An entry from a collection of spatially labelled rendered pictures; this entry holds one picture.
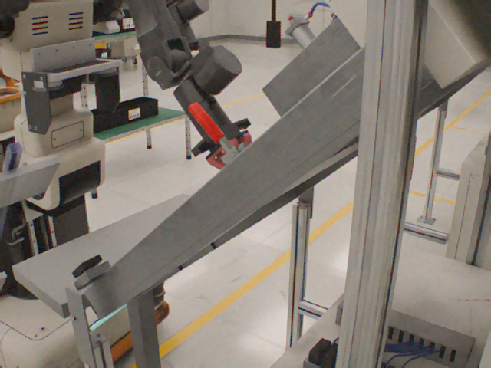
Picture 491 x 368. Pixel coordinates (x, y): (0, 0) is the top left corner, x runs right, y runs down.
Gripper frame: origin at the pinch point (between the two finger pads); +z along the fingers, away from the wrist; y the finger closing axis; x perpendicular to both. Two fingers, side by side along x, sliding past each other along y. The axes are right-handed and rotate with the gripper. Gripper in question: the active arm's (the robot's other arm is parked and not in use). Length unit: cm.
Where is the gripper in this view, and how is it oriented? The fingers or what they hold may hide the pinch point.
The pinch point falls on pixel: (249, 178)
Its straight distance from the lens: 85.0
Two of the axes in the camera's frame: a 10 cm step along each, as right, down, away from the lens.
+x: -5.8, 4.7, 6.7
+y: 6.0, -3.1, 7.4
